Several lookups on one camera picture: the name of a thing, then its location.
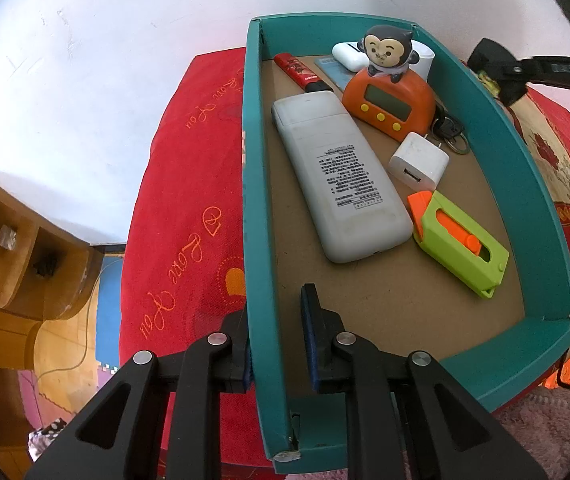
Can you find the bunch of keys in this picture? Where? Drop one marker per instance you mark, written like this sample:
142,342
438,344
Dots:
447,127

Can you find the white earbuds case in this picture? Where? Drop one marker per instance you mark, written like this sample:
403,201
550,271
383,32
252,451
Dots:
345,52

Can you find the pink foam floor mat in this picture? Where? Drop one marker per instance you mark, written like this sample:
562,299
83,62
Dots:
55,395

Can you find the blue foam floor mat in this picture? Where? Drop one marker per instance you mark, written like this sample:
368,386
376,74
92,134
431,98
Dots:
110,310

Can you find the white usb charger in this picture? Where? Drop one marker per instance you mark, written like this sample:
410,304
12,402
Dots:
420,160

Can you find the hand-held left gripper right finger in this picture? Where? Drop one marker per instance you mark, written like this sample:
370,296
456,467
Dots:
310,340

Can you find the red lighter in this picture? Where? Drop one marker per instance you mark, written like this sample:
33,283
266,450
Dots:
297,70

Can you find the small pale shelf object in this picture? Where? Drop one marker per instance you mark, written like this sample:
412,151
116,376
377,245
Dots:
7,237

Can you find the teal cardboard box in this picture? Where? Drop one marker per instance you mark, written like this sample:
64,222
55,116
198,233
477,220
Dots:
390,320

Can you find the white remote control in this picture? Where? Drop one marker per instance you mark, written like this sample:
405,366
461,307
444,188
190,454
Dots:
345,185

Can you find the green utility knife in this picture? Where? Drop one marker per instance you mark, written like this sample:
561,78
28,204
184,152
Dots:
450,240

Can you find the small black shelf object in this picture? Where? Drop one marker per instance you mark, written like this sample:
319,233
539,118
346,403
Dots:
45,265

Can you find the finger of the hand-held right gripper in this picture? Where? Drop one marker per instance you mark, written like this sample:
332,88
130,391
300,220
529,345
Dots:
490,57

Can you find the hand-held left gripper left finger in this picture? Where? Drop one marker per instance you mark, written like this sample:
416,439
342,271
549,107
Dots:
235,355

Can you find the pink fuzzy cloth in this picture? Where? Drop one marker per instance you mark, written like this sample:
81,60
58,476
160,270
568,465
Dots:
540,425

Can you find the blue id card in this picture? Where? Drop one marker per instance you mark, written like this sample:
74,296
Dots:
332,72

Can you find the polka dot cloth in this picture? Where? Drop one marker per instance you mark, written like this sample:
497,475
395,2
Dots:
47,435

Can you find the orange monkey clock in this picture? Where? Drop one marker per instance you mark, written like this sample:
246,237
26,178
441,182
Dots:
385,100

